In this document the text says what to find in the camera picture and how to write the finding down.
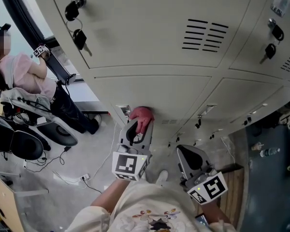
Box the black smartphone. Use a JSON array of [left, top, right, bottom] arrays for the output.
[[195, 214, 210, 227]]

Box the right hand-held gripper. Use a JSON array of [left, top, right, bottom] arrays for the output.
[[176, 145, 229, 205]]

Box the white window sill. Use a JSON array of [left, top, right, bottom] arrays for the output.
[[70, 81, 109, 113]]

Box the black-framed window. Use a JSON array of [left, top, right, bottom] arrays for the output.
[[0, 0, 78, 82]]

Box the white power cable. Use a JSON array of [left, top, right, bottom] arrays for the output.
[[88, 121, 118, 178]]

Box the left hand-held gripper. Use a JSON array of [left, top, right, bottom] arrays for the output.
[[112, 118, 154, 181]]

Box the white patterned bag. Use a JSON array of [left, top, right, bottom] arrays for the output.
[[278, 111, 290, 127]]

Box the pink wiping cloth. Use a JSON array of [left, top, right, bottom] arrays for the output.
[[130, 106, 155, 134]]

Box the light wooden table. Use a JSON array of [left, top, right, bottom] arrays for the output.
[[0, 170, 25, 232]]

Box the thin white cable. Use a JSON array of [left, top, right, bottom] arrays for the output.
[[219, 136, 236, 164]]

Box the clear plastic water bottle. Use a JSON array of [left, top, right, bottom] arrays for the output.
[[260, 147, 280, 158]]

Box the person's left forearm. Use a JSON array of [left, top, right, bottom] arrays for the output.
[[90, 179, 132, 214]]

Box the black power cable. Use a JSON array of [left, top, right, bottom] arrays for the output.
[[83, 179, 102, 193]]

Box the wooden slat platform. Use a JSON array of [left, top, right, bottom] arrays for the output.
[[197, 164, 245, 227]]

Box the grey metal locker cabinet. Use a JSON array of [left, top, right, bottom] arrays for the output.
[[29, 0, 290, 152]]

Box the grey metal cabinet door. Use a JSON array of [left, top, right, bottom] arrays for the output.
[[94, 75, 212, 145]]

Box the person's right forearm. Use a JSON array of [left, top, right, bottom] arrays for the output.
[[203, 199, 232, 224]]

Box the black padded chair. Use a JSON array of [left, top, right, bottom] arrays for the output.
[[0, 118, 15, 153], [9, 129, 51, 160]]

